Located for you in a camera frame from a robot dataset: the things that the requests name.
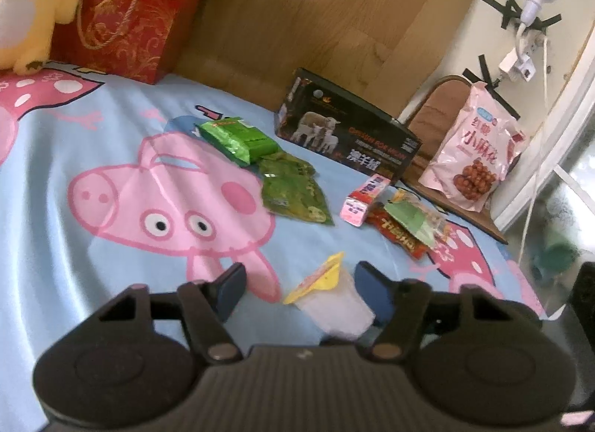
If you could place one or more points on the red snack packet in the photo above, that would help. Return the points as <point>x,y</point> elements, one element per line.
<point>395,233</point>

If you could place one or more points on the small green white packet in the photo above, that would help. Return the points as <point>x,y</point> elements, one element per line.
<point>413,220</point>

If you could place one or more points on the black cardboard box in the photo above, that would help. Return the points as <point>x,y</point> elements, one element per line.
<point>353,111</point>

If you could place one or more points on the black tape strips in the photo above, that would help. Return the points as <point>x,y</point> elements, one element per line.
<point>509,6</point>
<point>488,76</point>

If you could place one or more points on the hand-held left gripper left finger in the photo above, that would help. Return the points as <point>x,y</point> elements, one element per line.
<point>231,290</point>

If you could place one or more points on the dark green snack packet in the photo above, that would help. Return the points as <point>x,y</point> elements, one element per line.
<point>293,190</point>

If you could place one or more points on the white power strip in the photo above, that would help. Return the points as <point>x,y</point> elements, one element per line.
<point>525,48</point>

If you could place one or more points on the red gift bag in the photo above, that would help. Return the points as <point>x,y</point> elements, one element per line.
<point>139,32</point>

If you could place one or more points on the black object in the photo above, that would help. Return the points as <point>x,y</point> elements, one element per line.
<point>584,292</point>

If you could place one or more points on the large pink snack bag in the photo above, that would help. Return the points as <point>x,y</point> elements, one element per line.
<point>469,143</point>

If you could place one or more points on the bright green snack packet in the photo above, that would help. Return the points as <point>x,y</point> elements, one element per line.
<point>237,139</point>

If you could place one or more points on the brown chair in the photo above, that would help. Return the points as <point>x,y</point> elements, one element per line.
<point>432,111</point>

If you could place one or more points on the printed cartoon bedsheet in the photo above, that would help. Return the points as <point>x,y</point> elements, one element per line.
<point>93,134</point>

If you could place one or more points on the green blurry object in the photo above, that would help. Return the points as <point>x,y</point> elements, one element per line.
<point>558,255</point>

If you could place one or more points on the jelly cup with yellow lid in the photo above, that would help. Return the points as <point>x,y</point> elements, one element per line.
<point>334,306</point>

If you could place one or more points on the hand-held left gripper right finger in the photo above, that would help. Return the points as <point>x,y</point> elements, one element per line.
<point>372,288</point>

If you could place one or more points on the small pink carton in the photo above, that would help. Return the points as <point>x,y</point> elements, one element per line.
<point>360,204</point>

